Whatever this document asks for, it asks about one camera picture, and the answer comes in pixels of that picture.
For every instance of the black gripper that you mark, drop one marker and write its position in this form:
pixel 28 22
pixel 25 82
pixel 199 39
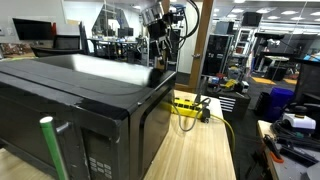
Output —
pixel 157 31

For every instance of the yellow power strip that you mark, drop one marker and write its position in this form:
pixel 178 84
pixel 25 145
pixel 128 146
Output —
pixel 185 108

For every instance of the dark background workbench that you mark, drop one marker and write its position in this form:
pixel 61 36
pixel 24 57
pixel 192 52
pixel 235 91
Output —
pixel 113 43

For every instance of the black equipment rack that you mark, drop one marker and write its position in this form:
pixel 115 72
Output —
pixel 216 53

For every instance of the blue and white item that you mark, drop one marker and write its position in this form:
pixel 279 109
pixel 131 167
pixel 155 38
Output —
pixel 214 80

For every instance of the yellow tool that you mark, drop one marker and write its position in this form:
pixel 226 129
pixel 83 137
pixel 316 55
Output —
pixel 231 83

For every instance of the black microwave oven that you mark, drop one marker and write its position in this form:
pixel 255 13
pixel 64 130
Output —
pixel 83 86

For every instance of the small white object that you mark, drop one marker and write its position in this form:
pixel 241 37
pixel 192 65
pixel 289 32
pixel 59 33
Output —
pixel 245 87

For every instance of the black cabinet with white vents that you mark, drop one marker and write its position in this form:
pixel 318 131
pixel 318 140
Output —
pixel 240 106

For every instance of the black ceiling speaker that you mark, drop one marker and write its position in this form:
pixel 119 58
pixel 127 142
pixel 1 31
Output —
pixel 251 19

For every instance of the yellow floor mat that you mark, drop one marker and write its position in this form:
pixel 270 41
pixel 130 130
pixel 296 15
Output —
pixel 263 80
pixel 290 81

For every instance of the black stand machine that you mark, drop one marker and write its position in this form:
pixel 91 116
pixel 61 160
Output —
pixel 268 35

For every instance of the black bin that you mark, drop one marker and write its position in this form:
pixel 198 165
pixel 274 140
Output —
pixel 262 103

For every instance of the red object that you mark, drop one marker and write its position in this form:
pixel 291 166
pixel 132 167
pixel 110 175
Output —
pixel 53 30

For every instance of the black floor crate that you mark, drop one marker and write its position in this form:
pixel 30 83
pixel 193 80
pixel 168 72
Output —
pixel 276 73

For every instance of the blue bin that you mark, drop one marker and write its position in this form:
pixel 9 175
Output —
pixel 280 100

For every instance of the black monitor beside red object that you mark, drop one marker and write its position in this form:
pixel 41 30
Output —
pixel 31 29

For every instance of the green pole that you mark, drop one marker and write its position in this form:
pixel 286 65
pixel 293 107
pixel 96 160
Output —
pixel 53 146

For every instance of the cluttered wooden desk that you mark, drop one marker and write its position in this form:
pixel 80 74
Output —
pixel 16 51

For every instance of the white box device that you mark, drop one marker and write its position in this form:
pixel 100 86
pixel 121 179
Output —
pixel 300 121

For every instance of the black bar tool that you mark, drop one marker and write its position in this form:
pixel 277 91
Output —
pixel 298 156

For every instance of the grey rounded object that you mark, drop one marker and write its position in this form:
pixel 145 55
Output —
pixel 313 173

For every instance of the white shelf frame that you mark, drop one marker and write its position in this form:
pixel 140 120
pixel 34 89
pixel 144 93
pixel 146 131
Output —
pixel 245 40

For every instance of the white wall outlet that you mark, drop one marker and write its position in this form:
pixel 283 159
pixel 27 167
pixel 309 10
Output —
pixel 10 31

